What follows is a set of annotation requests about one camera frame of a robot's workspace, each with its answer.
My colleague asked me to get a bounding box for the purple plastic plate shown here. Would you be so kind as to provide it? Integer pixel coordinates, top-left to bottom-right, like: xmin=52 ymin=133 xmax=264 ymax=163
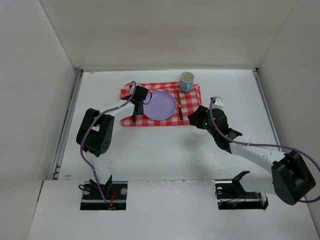
xmin=143 ymin=90 xmax=177 ymax=121

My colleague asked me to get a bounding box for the red white checkered cloth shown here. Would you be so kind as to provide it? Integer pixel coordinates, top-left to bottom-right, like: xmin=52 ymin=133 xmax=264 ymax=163
xmin=120 ymin=82 xmax=202 ymax=127

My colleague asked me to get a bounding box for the gold knife green handle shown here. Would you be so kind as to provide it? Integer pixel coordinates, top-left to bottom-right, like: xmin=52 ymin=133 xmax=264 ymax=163
xmin=177 ymin=93 xmax=184 ymax=121

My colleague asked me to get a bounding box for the light blue mug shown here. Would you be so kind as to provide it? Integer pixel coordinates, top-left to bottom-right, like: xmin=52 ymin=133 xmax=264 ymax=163
xmin=179 ymin=71 xmax=195 ymax=93

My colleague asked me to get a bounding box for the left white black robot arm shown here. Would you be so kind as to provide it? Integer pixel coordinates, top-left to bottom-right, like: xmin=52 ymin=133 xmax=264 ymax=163
xmin=76 ymin=84 xmax=152 ymax=194

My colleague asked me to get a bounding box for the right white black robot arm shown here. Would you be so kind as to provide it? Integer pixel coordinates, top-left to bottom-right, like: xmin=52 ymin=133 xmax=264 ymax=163
xmin=188 ymin=106 xmax=316 ymax=206

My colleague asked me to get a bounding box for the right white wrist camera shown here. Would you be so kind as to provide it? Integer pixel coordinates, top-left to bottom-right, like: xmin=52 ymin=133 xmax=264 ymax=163
xmin=211 ymin=96 xmax=224 ymax=110

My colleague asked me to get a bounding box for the right aluminium table rail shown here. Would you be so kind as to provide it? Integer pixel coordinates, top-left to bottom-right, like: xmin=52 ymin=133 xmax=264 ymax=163
xmin=252 ymin=68 xmax=281 ymax=146

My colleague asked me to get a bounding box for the aluminium table rail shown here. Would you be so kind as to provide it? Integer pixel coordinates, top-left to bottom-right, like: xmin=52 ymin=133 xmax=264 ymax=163
xmin=252 ymin=68 xmax=281 ymax=146
xmin=46 ymin=67 xmax=83 ymax=180

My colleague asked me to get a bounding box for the left aluminium table rail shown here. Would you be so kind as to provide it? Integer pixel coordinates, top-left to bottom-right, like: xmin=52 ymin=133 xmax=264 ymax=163
xmin=46 ymin=67 xmax=83 ymax=180

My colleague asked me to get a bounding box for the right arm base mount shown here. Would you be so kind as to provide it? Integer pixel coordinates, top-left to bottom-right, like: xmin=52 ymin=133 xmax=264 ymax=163
xmin=214 ymin=171 xmax=269 ymax=211

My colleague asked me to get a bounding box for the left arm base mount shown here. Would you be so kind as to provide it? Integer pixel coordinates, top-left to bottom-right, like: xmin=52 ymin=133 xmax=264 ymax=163
xmin=78 ymin=176 xmax=128 ymax=211

